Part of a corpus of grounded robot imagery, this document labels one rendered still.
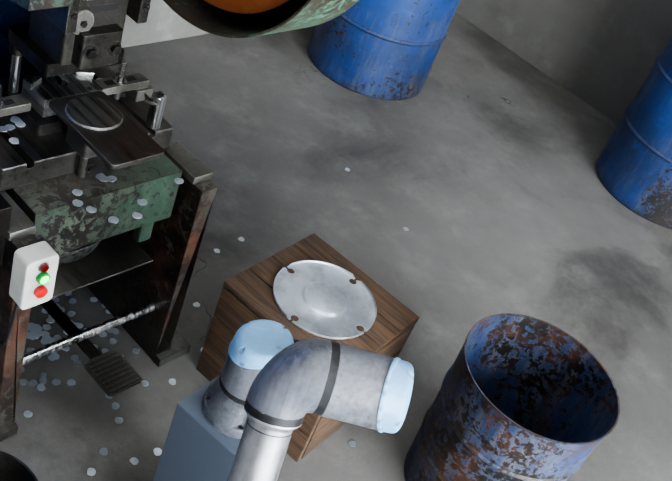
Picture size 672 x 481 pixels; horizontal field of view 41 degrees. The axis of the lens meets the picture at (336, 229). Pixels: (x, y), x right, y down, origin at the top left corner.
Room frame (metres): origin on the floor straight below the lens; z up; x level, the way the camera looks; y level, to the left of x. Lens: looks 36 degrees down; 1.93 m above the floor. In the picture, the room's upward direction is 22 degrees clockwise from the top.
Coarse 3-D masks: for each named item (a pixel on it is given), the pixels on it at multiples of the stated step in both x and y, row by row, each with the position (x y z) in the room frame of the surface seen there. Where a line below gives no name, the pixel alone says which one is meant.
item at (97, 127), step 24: (72, 96) 1.65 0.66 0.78; (96, 96) 1.68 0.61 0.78; (72, 120) 1.56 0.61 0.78; (96, 120) 1.59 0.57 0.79; (120, 120) 1.63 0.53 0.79; (72, 144) 1.57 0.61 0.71; (96, 144) 1.52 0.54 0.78; (120, 144) 1.55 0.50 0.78; (144, 144) 1.58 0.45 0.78; (96, 168) 1.58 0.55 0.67
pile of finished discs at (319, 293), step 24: (312, 264) 1.95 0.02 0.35; (288, 288) 1.82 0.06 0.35; (312, 288) 1.85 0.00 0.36; (336, 288) 1.89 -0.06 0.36; (360, 288) 1.93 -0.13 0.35; (288, 312) 1.73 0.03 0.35; (312, 312) 1.77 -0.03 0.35; (336, 312) 1.80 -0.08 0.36; (360, 312) 1.84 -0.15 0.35; (336, 336) 1.72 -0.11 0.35
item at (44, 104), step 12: (24, 84) 1.64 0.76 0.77; (48, 84) 1.66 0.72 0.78; (60, 84) 1.70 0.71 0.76; (72, 84) 1.69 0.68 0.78; (84, 84) 1.71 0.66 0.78; (96, 84) 1.73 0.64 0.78; (36, 96) 1.61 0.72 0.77; (48, 96) 1.61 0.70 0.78; (60, 96) 1.63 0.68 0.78; (36, 108) 1.61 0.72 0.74; (48, 108) 1.60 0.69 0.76
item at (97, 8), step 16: (96, 0) 1.63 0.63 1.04; (112, 0) 1.66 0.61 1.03; (128, 0) 1.70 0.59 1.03; (32, 16) 1.64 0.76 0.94; (80, 16) 1.59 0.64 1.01; (96, 16) 1.64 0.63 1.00; (112, 16) 1.67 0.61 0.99; (32, 32) 1.63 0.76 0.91; (48, 32) 1.60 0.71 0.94; (80, 32) 1.59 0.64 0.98; (96, 32) 1.62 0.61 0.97; (112, 32) 1.64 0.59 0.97; (48, 48) 1.60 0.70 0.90; (64, 48) 1.58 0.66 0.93; (80, 48) 1.59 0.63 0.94; (96, 48) 1.61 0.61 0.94; (112, 48) 1.64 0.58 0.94; (64, 64) 1.58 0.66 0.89; (80, 64) 1.59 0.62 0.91; (96, 64) 1.62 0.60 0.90
